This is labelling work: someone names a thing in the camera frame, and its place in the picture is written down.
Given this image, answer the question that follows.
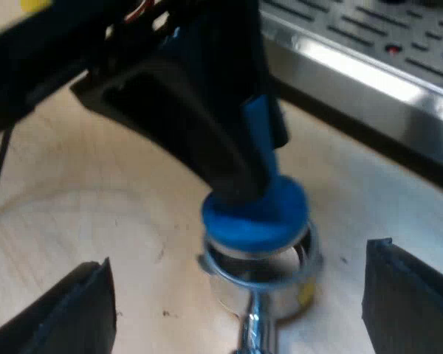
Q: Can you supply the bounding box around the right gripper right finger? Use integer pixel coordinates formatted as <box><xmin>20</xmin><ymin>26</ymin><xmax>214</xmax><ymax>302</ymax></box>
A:
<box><xmin>360</xmin><ymin>237</ymin><xmax>443</xmax><ymax>354</ymax></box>

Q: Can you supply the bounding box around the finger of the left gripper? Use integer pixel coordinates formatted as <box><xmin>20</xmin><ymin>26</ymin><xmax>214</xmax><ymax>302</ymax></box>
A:
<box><xmin>69</xmin><ymin>55</ymin><xmax>269</xmax><ymax>203</ymax></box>
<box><xmin>184</xmin><ymin>0</ymin><xmax>290</xmax><ymax>149</ymax></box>

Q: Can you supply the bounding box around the steel espresso machine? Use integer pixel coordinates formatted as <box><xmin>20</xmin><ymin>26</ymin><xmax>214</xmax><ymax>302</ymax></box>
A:
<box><xmin>260</xmin><ymin>0</ymin><xmax>443</xmax><ymax>185</ymax></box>

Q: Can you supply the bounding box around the filter holder with red-ended handle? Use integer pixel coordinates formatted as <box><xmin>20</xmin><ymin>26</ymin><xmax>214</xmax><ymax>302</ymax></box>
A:
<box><xmin>196</xmin><ymin>217</ymin><xmax>324</xmax><ymax>354</ymax></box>

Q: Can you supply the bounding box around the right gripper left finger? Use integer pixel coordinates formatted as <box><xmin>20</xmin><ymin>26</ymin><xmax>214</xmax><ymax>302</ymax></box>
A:
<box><xmin>0</xmin><ymin>257</ymin><xmax>117</xmax><ymax>354</ymax></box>

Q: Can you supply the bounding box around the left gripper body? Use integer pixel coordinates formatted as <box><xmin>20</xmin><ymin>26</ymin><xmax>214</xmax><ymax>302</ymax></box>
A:
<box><xmin>0</xmin><ymin>0</ymin><xmax>259</xmax><ymax>142</ymax></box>

